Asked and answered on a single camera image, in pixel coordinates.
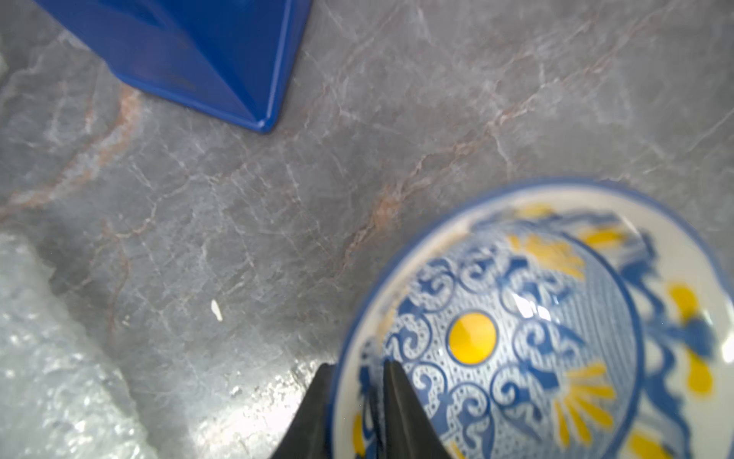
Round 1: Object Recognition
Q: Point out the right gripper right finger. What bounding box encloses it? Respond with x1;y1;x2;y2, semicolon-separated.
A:
382;361;450;459

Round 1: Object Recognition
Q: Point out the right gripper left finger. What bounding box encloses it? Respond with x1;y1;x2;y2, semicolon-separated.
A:
271;363;335;459

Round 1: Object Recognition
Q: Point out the blue patterned ceramic bowl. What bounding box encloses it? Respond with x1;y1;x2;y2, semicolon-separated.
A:
326;178;733;458

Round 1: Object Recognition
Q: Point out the bubble wrap sheet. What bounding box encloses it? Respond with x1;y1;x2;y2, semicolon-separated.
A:
1;233;158;458

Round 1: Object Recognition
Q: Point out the blue tape dispenser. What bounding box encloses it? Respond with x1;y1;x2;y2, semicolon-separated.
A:
39;0;312;133

